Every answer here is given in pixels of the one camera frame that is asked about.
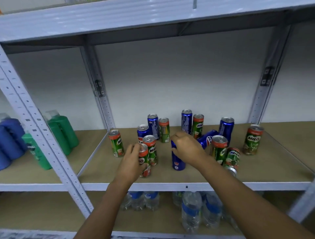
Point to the wooden shelf board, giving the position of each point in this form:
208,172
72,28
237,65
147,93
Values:
49,211
29,174
270,162

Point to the row of clear water bottles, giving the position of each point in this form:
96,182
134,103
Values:
191,211

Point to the cluster of blue cans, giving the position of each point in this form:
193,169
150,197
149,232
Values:
226,128

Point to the green red-top drink can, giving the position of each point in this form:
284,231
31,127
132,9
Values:
145,157

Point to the person's right hand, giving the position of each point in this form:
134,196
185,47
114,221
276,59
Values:
190,150

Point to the person's right forearm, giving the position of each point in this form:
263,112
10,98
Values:
246,206

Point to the green shampoo bottle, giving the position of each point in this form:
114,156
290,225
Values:
59,139
37,151
66,130

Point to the person's right thumb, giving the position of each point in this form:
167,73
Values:
177,154

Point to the white metal shelving rack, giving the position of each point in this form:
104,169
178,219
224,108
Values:
103,22

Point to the person's left thumb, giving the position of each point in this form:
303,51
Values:
142,168

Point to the blue shampoo bottle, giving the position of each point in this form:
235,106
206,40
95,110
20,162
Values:
9,145
13,129
3,160

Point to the cluster of green cans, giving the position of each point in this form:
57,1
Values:
253,141

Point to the person's left hand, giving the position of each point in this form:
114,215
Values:
129,167

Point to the blue soda drink can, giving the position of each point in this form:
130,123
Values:
178,165

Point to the person's left forearm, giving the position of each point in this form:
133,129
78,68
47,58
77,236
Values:
103,209

